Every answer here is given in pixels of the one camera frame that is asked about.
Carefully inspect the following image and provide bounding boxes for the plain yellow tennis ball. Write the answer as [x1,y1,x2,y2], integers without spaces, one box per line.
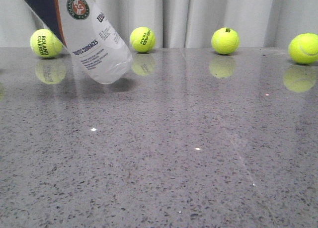
[288,33,318,64]

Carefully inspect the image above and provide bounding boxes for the grey pleated curtain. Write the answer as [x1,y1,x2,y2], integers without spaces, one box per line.
[0,0,318,49]

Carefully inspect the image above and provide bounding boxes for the Head Team tennis ball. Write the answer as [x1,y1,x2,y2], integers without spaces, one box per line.
[130,27,156,53]

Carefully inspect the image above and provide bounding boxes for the Roland Garros tennis ball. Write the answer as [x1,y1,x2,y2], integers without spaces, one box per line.
[30,29,63,58]

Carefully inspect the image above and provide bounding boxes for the Wilson tennis ball can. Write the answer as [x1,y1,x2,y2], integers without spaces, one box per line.
[24,0,133,84]

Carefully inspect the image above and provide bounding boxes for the Wilson logo tennis ball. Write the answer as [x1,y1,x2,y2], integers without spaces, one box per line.
[211,27,239,55]

